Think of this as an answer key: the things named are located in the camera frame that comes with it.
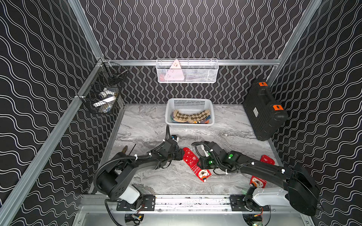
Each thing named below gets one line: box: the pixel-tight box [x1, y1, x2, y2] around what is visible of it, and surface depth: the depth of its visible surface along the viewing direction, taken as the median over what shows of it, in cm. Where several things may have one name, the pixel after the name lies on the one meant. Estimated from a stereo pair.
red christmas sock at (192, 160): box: [182, 147, 212, 183], surface depth 88 cm
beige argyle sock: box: [172, 109, 211, 124], surface depth 108 cm
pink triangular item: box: [164, 59, 184, 81], surface depth 92 cm
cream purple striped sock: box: [192, 120, 206, 124], surface depth 108 cm
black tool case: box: [242, 79, 289, 142], surface depth 92 cm
